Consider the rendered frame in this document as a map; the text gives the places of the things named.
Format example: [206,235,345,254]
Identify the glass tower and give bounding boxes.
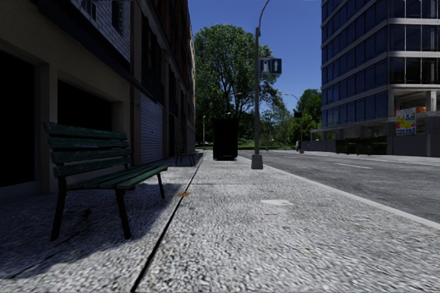
[302,0,440,159]

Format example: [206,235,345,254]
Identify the dark box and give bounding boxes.
[212,117,239,162]

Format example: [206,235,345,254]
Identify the dark green hedge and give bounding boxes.
[335,136,388,156]

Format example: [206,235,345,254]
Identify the red brick building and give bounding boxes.
[130,0,197,166]

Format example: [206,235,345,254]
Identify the trees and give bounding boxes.
[193,23,323,150]

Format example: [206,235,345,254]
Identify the green bench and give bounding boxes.
[174,141,197,167]
[43,121,169,242]

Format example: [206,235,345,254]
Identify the pale concrete building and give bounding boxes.
[0,0,137,214]

